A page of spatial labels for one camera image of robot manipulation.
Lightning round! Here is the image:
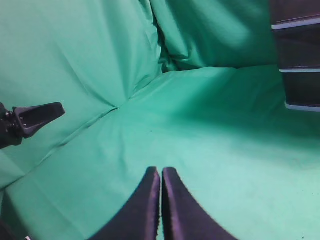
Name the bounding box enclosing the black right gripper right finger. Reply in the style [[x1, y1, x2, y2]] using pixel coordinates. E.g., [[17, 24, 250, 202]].
[[162, 167, 235, 240]]

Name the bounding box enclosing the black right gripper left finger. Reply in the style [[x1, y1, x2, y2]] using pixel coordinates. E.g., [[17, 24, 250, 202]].
[[91, 166, 161, 240]]

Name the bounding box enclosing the purple translucent drawer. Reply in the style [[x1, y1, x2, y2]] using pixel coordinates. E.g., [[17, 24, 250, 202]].
[[268, 0, 320, 25], [272, 24, 320, 69], [282, 72, 320, 107]]

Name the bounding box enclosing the white plastic drawer cabinet frame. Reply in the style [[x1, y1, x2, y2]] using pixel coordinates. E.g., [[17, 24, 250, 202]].
[[271, 17, 320, 112]]

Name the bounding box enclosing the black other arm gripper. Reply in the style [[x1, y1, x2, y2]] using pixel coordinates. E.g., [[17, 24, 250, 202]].
[[0, 102, 65, 149]]

